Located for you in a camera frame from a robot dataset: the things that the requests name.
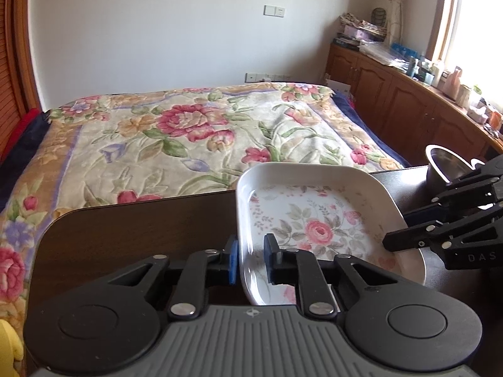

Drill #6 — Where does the white cardboard box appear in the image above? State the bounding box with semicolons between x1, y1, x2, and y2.
326;79;351;97

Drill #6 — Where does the floral bedspread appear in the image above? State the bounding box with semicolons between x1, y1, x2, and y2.
1;83;406;330

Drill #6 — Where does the small steel bowl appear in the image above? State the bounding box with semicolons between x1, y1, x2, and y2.
425;145;473;195

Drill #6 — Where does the yellow plush toy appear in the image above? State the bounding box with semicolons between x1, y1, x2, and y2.
0;319;24;377

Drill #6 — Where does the red cloth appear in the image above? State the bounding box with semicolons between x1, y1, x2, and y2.
1;109;42;162

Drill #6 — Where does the white wall switch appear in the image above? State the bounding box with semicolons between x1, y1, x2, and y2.
263;5;285;18

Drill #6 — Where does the wooden louvered wardrobe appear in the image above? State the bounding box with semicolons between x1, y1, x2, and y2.
1;0;42;154

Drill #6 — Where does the white wall socket strip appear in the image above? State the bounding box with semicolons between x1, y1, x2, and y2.
245;72;291;84

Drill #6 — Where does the wooden sideboard cabinet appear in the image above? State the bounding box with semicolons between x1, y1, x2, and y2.
326;43;502;166

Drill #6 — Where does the large floral rectangular plate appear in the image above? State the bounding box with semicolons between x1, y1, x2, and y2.
235;162;426;305

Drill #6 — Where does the dark blue blanket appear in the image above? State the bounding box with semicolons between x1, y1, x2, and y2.
333;91;412;168

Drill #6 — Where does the pink bottle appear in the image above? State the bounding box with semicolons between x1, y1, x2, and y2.
442;66;462;101

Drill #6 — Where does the stack of books and papers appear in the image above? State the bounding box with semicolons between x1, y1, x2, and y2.
333;13;387;51

